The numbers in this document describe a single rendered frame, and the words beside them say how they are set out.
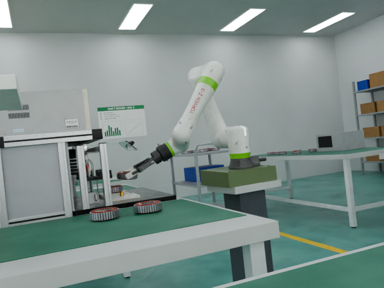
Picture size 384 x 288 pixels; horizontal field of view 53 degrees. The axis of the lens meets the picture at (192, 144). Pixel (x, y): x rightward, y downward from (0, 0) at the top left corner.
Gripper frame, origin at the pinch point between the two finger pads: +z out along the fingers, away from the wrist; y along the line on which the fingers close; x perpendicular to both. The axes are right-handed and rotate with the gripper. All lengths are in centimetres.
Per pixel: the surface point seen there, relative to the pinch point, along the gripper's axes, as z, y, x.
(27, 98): 22, 25, -57
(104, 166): 8.5, 35.5, -14.3
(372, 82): -536, -438, 166
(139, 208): 6, 62, 4
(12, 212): 50, 42, -18
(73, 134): 13, 38, -33
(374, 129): -495, -441, 253
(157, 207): 0, 63, 8
